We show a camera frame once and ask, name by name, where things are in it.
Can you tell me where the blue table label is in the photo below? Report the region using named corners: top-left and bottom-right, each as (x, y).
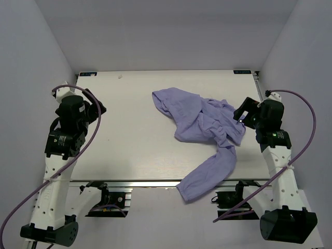
top-left (79, 72), bottom-right (97, 77)
top-left (233, 70), bottom-right (252, 74)

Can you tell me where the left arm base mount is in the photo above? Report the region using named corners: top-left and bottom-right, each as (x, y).
top-left (79, 181), bottom-right (129, 218)

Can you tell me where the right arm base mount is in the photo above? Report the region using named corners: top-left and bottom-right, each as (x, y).
top-left (211, 180), bottom-right (261, 220)

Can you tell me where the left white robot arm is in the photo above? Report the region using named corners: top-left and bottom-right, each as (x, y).
top-left (20, 85), bottom-right (110, 248)

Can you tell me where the left blue table label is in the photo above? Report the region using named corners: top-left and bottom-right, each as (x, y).
top-left (79, 72), bottom-right (97, 77)

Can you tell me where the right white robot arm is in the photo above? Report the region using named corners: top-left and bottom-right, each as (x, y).
top-left (234, 90), bottom-right (317, 244)

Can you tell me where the right blue table label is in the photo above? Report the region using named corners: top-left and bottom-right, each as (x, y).
top-left (233, 70), bottom-right (252, 74)

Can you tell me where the purple jacket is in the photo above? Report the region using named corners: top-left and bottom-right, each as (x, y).
top-left (152, 88), bottom-right (246, 202)

